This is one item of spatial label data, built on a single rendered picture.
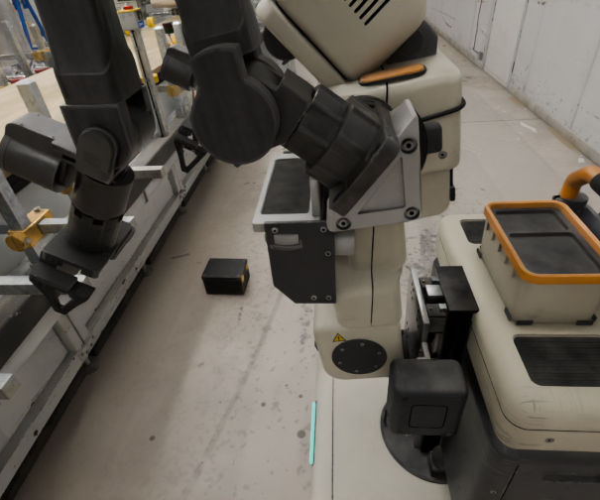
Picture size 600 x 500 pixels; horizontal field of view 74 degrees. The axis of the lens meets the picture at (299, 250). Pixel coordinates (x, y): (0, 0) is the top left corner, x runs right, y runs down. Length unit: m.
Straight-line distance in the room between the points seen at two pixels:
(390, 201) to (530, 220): 0.50
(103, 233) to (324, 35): 0.34
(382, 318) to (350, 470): 0.55
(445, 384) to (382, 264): 0.23
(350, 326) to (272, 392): 0.95
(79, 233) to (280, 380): 1.26
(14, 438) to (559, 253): 1.61
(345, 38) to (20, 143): 0.36
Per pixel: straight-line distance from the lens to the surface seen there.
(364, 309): 0.70
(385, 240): 0.66
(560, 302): 0.78
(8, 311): 1.22
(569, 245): 0.84
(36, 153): 0.50
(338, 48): 0.50
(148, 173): 1.34
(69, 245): 0.55
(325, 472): 1.17
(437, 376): 0.76
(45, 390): 1.77
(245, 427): 1.58
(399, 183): 0.41
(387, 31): 0.50
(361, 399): 1.27
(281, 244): 0.59
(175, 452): 1.61
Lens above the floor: 1.35
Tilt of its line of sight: 37 degrees down
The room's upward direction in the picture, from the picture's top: 5 degrees counter-clockwise
